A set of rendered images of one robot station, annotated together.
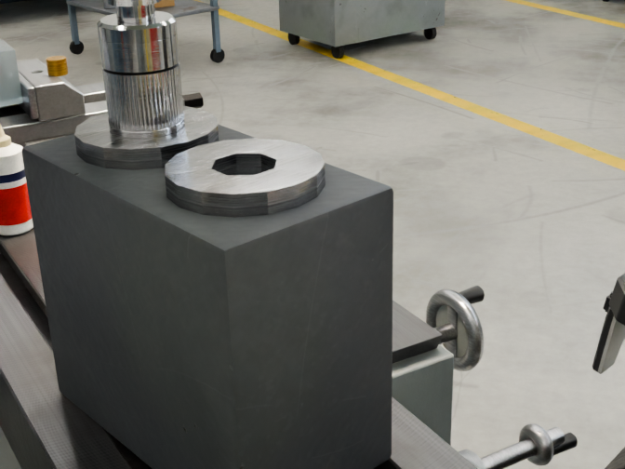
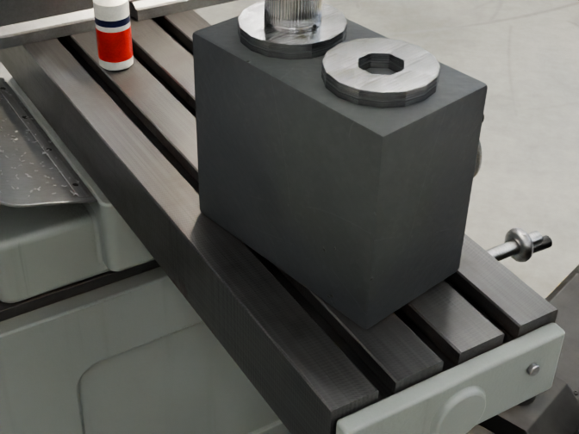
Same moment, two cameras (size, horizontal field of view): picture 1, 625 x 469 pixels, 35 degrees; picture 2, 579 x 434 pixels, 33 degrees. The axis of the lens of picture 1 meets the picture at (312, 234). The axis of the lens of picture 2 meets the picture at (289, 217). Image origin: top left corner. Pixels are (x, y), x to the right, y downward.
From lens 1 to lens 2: 0.26 m
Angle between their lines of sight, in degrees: 12
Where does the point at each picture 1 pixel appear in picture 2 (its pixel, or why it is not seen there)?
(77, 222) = (244, 96)
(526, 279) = (494, 83)
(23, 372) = (166, 195)
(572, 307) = (536, 111)
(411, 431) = (470, 251)
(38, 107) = not seen: outside the picture
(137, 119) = (291, 19)
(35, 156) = (207, 41)
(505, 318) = not seen: hidden behind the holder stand
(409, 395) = not seen: hidden behind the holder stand
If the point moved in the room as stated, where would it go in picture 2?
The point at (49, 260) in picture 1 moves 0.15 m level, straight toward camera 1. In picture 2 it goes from (208, 117) to (258, 215)
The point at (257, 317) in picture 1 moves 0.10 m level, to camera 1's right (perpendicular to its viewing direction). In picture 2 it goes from (395, 180) to (529, 180)
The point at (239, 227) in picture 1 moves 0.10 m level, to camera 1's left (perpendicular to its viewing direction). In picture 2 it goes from (388, 117) to (249, 117)
